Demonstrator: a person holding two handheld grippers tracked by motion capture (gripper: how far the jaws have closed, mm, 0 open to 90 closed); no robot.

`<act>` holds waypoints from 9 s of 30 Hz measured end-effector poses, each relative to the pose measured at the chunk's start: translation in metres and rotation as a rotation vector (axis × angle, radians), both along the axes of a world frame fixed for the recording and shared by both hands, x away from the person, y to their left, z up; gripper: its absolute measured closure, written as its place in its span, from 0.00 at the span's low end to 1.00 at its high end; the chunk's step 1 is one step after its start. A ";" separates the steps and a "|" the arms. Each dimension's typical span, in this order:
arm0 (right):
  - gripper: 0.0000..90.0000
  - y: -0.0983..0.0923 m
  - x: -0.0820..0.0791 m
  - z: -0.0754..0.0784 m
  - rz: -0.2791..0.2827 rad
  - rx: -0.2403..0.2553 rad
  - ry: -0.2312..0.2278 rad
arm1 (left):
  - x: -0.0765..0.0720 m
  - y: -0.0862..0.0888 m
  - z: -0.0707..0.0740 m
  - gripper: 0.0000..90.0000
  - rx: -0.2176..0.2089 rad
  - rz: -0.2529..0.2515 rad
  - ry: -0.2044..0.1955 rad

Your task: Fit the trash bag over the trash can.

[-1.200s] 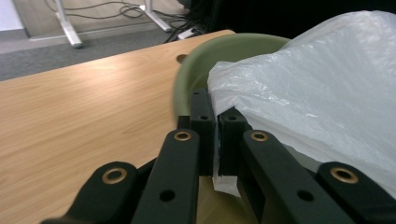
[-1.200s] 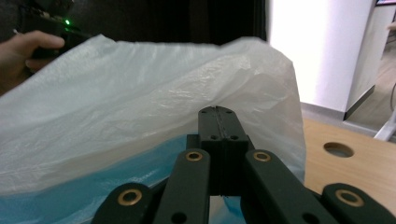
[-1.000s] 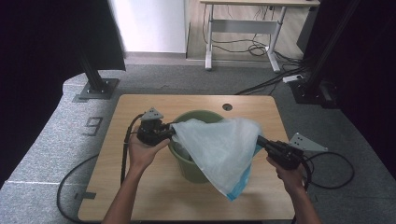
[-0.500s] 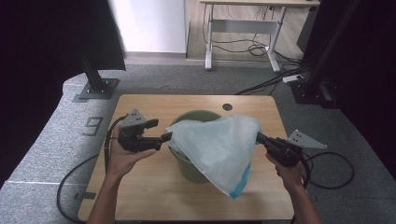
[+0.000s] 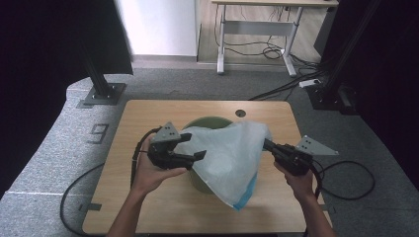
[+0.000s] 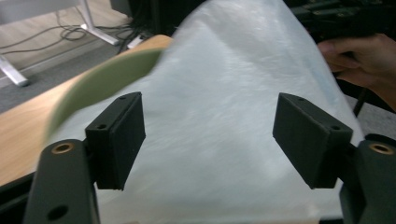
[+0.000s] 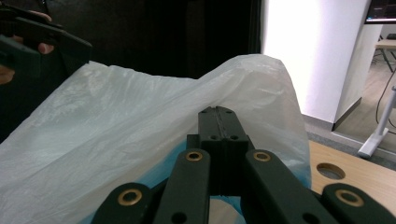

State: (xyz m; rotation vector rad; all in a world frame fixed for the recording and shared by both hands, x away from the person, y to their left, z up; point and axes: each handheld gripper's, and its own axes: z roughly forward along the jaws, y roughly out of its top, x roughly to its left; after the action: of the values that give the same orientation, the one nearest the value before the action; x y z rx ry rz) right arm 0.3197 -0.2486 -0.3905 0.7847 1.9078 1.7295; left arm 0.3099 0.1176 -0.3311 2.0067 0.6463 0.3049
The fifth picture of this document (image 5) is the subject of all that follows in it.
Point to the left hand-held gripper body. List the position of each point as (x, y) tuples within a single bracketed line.
[(166, 135)]

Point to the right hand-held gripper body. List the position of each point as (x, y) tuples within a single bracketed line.
[(293, 158)]

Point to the green plastic trash bin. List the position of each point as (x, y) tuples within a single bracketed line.
[(210, 122)]

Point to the white blue-edged plastic bag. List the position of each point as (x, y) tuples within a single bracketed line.
[(230, 158)]

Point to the person's right hand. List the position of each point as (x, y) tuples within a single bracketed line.
[(301, 186)]

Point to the person's left hand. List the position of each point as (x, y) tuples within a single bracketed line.
[(148, 174)]

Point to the round black table grommet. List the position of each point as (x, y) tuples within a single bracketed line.
[(240, 113)]

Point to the black metal stand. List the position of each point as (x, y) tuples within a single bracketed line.
[(329, 97), (102, 87)]

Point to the white power strip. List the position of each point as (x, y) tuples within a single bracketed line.
[(309, 83)]

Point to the white panel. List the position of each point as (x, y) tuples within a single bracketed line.
[(158, 26)]

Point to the white-legged wooden desk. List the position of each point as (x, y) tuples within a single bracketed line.
[(257, 28)]

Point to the dark curtain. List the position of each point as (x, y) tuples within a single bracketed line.
[(49, 49), (395, 65)]

